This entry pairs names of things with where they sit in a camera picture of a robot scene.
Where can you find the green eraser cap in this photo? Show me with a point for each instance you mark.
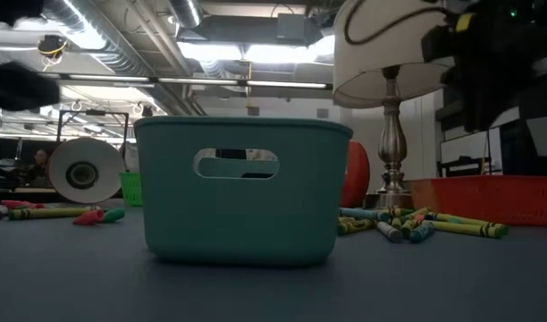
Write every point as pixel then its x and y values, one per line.
pixel 113 215

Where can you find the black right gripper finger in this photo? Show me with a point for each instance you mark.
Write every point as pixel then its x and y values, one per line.
pixel 492 107

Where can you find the large white paper roll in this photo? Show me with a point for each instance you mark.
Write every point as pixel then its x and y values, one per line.
pixel 59 170

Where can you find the black background gantry frame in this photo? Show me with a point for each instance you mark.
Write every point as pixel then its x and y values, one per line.
pixel 92 112

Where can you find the pink eraser cap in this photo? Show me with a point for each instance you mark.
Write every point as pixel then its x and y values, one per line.
pixel 21 204
pixel 89 217

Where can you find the grey ceiling duct box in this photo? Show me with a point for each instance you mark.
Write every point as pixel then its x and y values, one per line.
pixel 293 27

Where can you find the black bench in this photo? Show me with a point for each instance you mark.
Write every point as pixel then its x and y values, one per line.
pixel 468 166

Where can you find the yellow-green crayon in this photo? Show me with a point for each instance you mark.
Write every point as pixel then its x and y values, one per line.
pixel 468 229
pixel 461 219
pixel 50 213

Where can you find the person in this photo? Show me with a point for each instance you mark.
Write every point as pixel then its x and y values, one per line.
pixel 40 161

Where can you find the white shade table lamp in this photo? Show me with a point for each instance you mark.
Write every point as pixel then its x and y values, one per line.
pixel 392 147

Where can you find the green mesh basket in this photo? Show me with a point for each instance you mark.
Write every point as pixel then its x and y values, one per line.
pixel 132 190

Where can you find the silver ceiling air duct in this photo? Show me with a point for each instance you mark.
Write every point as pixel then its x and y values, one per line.
pixel 186 11

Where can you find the long ceiling light strip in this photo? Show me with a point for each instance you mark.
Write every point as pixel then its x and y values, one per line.
pixel 197 82

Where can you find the teal plastic bin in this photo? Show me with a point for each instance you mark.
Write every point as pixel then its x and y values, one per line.
pixel 242 214

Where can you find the green-yellow crayon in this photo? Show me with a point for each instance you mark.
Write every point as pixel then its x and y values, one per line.
pixel 409 227

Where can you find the red mesh basket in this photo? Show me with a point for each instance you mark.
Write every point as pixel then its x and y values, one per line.
pixel 488 201

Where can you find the blue crayon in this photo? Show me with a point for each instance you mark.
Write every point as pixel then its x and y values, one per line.
pixel 363 214
pixel 422 232

